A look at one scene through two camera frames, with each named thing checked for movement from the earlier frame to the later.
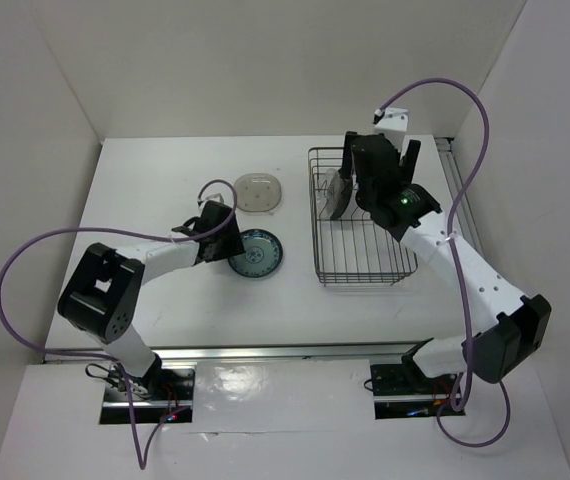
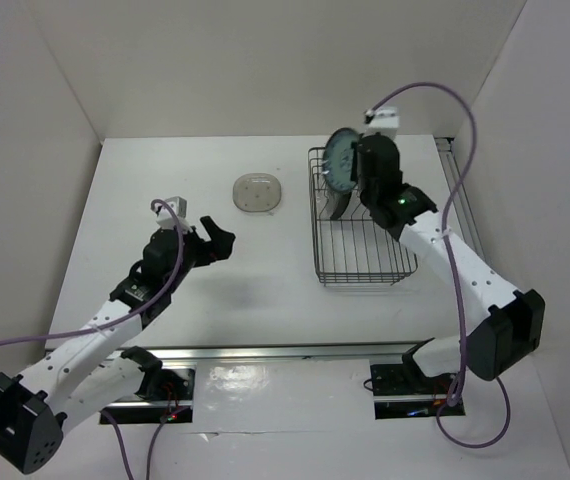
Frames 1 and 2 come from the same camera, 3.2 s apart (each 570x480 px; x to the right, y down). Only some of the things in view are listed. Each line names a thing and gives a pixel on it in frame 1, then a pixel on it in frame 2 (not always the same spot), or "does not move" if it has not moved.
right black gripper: x=411 y=156 does not move
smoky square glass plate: x=258 y=192 does not move
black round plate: x=344 y=199 does not move
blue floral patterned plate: x=262 y=254 → x=337 y=159
